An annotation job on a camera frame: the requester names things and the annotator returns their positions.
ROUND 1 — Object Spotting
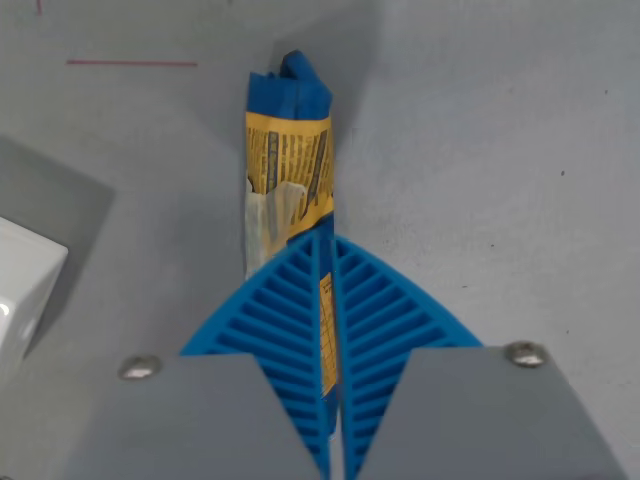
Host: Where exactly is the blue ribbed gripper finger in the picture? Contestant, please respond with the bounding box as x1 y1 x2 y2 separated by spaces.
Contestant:
67 230 335 480
334 236 632 480

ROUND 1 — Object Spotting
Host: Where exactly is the blue and yellow bag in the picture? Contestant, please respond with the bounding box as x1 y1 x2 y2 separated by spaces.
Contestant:
242 48 343 442

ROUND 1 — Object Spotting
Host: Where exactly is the white wall socket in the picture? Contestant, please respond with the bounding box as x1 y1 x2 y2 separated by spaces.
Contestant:
0 215 70 377

